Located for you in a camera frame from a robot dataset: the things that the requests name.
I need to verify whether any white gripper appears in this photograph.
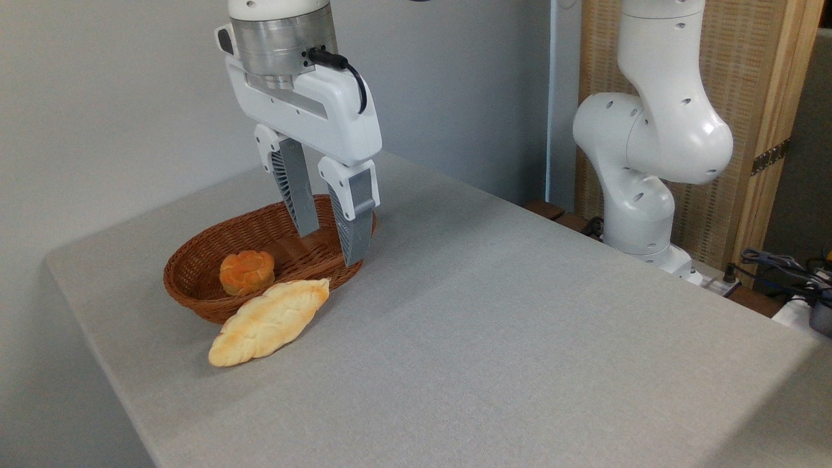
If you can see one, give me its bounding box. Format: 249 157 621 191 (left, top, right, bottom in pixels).
225 55 384 268

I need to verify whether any round orange bread roll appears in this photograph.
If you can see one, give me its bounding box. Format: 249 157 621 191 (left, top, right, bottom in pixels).
219 250 276 297

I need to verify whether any long pale braided bread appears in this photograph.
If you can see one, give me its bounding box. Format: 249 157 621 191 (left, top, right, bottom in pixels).
208 278 331 368

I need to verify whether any brown wicker basket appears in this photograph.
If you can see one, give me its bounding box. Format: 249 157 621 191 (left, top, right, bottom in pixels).
163 194 378 324

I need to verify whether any dark wooden ledge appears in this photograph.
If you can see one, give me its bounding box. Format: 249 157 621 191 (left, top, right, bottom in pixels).
524 200 606 242

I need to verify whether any wooden woven screen panel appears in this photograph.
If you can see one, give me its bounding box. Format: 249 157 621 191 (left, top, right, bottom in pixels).
577 0 825 288

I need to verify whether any brass hinge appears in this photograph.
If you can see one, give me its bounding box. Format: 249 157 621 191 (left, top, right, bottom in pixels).
750 138 791 177

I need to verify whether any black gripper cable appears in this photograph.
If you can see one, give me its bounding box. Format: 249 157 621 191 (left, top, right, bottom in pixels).
307 47 369 115

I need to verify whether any white vertical wall trim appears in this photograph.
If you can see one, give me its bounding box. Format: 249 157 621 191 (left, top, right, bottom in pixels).
546 0 582 210

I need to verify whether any bundle of dark cables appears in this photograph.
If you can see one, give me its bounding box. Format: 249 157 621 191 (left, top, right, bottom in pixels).
740 248 832 307

